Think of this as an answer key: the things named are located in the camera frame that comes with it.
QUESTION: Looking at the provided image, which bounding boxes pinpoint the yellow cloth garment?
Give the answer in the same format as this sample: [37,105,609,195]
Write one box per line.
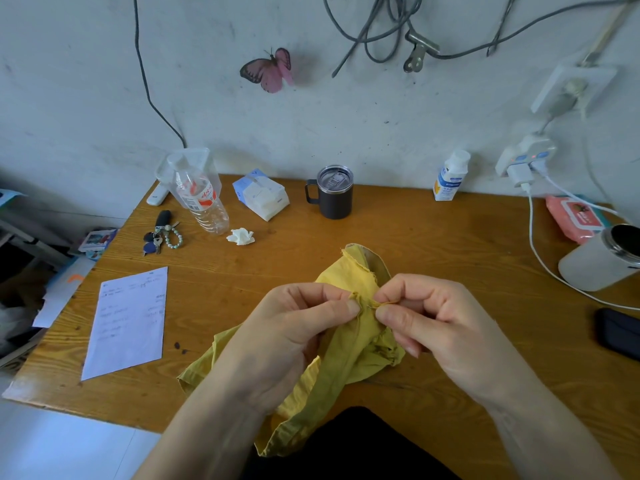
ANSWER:
[177,243,407,458]

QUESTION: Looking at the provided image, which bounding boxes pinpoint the frosted white tumbler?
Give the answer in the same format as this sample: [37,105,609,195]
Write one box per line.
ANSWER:
[558,224,640,293]

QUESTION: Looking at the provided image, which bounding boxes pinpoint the thin black wall cable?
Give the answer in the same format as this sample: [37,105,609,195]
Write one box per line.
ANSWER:
[132,0,188,149]

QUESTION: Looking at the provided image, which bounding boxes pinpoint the clear plastic container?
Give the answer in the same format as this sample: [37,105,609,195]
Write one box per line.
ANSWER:
[155,147,222,199]

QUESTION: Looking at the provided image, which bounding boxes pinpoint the person's left forearm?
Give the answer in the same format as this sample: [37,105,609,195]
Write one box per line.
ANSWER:
[132,362,282,480]

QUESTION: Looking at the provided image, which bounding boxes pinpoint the clear plastic water bottle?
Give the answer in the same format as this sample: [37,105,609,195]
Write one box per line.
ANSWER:
[167,152,231,236]

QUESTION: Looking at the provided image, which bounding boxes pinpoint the white charger plug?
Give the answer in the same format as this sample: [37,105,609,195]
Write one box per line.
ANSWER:
[506,164,536,192]

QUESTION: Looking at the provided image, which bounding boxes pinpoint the white charging cable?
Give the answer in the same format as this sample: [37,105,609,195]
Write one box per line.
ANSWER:
[525,187,640,312]

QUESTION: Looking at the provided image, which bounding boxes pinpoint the long dark cable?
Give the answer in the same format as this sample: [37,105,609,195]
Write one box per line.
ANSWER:
[430,0,640,61]

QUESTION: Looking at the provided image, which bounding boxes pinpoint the person's left hand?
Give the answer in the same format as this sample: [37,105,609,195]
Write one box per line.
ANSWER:
[216,282,362,414]

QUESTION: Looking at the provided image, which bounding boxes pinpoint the white power adapter strip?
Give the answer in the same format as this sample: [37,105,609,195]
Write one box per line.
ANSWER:
[495,134,558,177]

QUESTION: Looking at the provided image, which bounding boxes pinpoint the person's right forearm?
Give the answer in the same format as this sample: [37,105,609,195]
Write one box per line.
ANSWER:
[475,372,623,480]

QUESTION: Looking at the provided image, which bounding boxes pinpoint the white printed paper sheet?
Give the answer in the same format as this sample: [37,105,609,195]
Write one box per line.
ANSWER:
[81,266,169,382]

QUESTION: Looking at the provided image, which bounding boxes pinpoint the key bunch with bead bracelet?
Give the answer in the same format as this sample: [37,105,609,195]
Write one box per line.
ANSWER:
[142,210,184,257]

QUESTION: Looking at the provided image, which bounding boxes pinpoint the soft pack of tissues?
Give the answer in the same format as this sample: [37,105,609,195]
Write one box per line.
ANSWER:
[232,169,291,222]

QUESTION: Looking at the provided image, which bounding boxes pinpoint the person's black trousers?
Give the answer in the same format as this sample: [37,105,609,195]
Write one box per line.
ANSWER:
[242,406,462,480]

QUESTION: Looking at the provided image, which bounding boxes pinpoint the black phone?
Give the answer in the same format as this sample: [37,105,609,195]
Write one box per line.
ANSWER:
[595,308,640,362]

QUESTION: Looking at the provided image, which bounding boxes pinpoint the colourful small card box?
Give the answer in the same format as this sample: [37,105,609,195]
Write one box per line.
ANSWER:
[78,228,119,254]

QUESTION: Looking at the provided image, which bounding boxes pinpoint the grey shelf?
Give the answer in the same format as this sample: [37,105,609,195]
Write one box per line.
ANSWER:
[0,189,128,268]

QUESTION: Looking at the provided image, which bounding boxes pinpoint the small white bottle blue label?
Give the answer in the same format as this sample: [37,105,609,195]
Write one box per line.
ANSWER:
[433,149,472,202]

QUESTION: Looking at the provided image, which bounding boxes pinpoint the black mug with clear lid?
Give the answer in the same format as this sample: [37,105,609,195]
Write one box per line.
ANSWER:
[305,165,355,220]

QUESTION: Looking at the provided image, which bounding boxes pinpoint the grey cable bundle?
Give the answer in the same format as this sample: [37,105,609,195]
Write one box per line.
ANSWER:
[322,0,424,78]

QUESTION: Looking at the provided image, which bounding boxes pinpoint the person's right hand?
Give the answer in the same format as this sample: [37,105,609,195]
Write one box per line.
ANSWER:
[372,273,522,409]

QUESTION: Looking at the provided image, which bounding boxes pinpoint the grey plug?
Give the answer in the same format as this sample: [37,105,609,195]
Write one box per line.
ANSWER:
[546,79,589,121]

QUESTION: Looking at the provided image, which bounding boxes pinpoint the white wall socket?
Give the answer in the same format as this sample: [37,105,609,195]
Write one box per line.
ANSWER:
[530,61,619,116]

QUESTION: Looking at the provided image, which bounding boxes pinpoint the metal clip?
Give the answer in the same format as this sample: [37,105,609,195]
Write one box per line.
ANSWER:
[403,31,441,74]

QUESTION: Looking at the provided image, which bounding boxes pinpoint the white and blue paper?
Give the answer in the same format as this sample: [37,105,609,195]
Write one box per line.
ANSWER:
[32,256,97,329]

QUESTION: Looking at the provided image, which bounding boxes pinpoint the pink butterfly decoration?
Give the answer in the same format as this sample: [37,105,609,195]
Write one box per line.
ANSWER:
[239,47,295,94]

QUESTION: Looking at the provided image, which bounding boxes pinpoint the pink wet wipes pack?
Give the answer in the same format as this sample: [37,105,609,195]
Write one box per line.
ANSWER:
[545,195,607,245]

